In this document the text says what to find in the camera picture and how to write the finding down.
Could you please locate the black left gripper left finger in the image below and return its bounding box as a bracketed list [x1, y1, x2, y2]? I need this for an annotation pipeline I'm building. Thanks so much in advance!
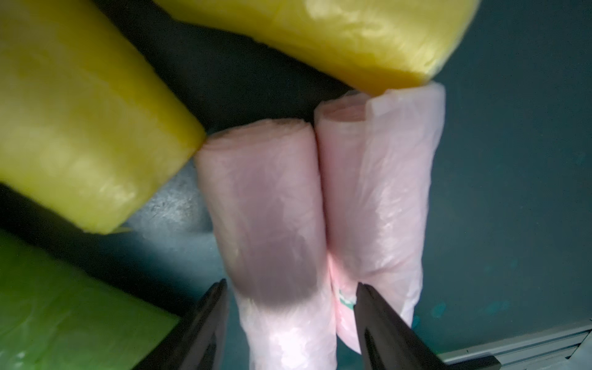
[134, 279, 229, 370]

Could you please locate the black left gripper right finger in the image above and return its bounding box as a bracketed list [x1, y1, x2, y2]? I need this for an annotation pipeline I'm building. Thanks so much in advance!
[354, 283, 502, 370]

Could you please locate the pink trash bag roll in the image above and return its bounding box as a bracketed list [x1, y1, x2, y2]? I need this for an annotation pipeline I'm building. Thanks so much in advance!
[314, 83, 446, 352]
[194, 119, 337, 369]

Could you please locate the green trash bag roll right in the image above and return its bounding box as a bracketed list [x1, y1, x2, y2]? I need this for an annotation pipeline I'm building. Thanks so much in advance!
[1, 232, 179, 369]

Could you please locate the yellow trash bag roll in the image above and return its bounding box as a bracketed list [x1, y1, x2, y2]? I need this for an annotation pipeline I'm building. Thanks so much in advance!
[157, 0, 480, 96]
[1, 1, 206, 234]

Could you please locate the yellow trash bag roll right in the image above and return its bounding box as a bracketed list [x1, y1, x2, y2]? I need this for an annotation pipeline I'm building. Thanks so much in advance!
[157, 0, 480, 96]

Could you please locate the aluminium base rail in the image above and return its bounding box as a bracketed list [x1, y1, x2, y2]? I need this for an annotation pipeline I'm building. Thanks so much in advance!
[439, 319, 591, 369]

